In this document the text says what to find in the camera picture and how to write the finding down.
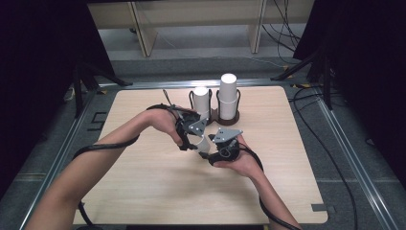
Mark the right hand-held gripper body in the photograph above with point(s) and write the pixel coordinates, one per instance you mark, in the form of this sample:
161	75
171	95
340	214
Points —
226	145

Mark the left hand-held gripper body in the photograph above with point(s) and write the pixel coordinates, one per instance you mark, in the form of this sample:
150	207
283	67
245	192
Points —
191	124

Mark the single white paper cup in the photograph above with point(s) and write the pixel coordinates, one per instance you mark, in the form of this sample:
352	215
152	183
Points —
203	144

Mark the dark brown double cup holder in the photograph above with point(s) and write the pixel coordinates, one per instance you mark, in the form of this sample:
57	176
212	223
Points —
228	122

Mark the short stack of white cups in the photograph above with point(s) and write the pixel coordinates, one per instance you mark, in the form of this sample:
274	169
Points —
201	99

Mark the person's right hand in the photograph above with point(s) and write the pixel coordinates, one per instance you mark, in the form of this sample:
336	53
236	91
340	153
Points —
244	164

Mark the person's left hand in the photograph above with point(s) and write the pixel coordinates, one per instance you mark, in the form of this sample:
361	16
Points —
162	123

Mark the tall stack of white cups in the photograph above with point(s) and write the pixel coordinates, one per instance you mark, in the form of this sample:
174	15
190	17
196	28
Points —
228	96

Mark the black metal stand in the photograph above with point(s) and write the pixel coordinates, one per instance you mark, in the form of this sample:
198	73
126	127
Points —
326	83
77	92

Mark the black curtain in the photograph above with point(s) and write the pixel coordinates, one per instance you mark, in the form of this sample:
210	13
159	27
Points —
35	64
367	64

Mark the beige wooden shelf frame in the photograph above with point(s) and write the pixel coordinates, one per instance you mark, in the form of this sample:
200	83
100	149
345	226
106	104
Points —
143	35

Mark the aluminium floor rail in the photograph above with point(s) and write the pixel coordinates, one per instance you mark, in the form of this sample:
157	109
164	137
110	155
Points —
357	166
60	153

